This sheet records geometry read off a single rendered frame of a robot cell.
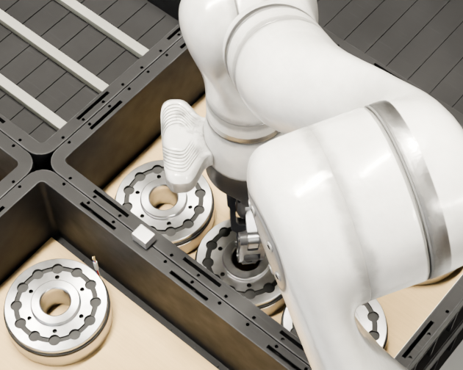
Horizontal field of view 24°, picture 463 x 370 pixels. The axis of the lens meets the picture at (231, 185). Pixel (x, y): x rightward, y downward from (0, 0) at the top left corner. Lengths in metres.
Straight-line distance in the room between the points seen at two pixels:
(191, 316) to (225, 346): 0.04
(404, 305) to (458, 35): 0.37
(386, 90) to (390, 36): 0.73
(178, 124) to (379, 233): 0.47
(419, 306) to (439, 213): 0.61
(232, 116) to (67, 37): 0.46
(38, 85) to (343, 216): 0.80
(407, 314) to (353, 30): 0.37
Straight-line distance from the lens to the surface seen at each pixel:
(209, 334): 1.02
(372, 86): 0.59
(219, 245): 1.08
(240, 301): 0.97
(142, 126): 1.15
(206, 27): 0.78
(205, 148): 0.93
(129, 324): 1.08
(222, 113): 0.87
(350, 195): 0.49
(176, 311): 1.04
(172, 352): 1.06
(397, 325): 1.09
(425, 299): 1.10
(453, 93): 1.25
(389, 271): 0.50
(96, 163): 1.12
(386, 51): 1.28
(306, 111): 0.63
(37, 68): 1.27
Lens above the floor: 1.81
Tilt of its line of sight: 58 degrees down
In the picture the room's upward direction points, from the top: straight up
